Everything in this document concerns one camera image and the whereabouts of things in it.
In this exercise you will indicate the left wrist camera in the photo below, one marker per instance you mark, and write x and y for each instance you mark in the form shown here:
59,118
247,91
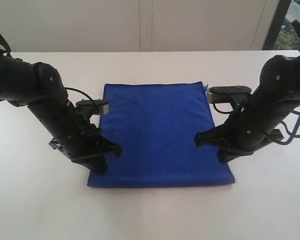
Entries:
88,108

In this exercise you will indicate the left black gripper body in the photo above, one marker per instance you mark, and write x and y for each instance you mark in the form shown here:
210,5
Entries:
72,133

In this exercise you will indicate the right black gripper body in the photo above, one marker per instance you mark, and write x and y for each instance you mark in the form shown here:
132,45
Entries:
253,125

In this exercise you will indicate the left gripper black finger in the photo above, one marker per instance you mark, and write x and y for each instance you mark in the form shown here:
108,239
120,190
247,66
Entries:
96,164
107,147

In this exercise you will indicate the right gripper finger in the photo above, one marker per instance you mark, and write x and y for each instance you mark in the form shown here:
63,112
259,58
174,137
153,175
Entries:
212,137
225,156

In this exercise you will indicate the blue towel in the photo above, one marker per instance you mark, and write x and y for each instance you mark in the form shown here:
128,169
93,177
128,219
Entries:
156,124

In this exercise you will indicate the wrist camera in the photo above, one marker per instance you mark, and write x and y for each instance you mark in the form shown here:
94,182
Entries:
228,94
88,108

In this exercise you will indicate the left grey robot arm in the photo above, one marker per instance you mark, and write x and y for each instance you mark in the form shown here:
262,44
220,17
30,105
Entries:
39,87

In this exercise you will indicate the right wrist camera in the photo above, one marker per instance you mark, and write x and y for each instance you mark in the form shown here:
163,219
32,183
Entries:
228,94

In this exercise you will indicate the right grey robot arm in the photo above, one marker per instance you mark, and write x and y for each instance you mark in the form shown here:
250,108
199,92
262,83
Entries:
280,79

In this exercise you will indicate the black window frame post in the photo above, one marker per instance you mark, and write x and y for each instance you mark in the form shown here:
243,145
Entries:
276,23

